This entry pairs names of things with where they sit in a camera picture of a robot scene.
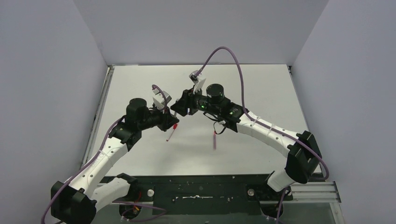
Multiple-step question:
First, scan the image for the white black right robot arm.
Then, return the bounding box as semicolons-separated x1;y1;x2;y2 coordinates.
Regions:
170;84;322;192

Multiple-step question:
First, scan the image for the aluminium frame rail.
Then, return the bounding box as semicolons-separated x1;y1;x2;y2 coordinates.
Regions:
63;182;341;205

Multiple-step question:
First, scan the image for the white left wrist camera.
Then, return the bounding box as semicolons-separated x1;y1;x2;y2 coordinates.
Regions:
153;89;172;111

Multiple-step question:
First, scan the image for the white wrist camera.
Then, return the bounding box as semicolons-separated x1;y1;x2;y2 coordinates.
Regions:
153;89;172;111
189;70;206;94

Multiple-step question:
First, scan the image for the left side aluminium rail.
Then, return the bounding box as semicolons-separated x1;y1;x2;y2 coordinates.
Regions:
81;65;114;168

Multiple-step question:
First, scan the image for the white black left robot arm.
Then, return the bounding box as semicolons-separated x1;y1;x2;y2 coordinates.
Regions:
49;97;179;224

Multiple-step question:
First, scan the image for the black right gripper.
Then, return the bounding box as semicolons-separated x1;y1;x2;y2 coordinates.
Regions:
171;84;220;116

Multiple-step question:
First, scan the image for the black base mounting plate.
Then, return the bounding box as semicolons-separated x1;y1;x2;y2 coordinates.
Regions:
118;174;282;215

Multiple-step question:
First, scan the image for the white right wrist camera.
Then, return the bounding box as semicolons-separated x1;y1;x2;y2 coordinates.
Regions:
189;70;206;94

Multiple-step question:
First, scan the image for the pink marker pen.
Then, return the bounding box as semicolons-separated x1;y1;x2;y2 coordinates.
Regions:
213;131;217;150

